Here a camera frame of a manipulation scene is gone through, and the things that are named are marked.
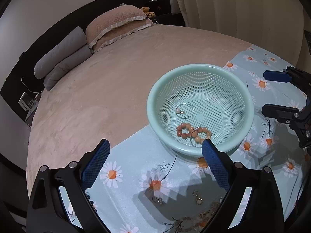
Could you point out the black nightstand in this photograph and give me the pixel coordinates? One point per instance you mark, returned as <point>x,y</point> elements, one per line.
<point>170,19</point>

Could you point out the mint green plastic basket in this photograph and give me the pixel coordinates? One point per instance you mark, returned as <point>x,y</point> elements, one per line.
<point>216,89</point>

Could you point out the pink bed blanket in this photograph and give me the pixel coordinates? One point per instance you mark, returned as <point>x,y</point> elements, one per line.
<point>97,106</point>

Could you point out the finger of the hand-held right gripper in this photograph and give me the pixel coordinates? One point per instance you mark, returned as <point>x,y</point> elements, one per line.
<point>277,75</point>
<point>273,110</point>

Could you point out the cream curtain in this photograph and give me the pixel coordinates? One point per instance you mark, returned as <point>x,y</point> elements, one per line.
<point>230,9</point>

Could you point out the brown stuffed toy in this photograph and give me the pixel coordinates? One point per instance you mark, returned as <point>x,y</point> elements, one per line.
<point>146,10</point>

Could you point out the grey pillow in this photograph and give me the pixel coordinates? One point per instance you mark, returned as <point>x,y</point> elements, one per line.
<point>68,66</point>
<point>63,48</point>

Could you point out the white bedside device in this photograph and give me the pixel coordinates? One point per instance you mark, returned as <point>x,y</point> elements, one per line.
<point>25,100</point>

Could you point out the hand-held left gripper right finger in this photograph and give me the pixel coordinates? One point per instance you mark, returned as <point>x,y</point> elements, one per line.
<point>215,163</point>

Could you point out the silver bangle with pearl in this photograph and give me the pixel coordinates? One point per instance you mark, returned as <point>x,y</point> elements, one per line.
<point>178,111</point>

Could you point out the black headboard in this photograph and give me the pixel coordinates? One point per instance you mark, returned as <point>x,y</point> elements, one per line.
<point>73,19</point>

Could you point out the daisy print blue cloth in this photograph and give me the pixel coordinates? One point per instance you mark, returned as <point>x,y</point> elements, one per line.
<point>145,150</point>

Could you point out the small silver earring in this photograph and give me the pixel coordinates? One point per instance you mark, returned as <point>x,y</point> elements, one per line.
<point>159,201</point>

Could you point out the pink quilted pillow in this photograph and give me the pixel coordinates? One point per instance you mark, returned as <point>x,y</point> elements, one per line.
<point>116,17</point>
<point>126,30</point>

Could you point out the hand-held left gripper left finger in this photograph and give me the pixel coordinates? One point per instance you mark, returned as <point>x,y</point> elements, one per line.
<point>95,163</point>

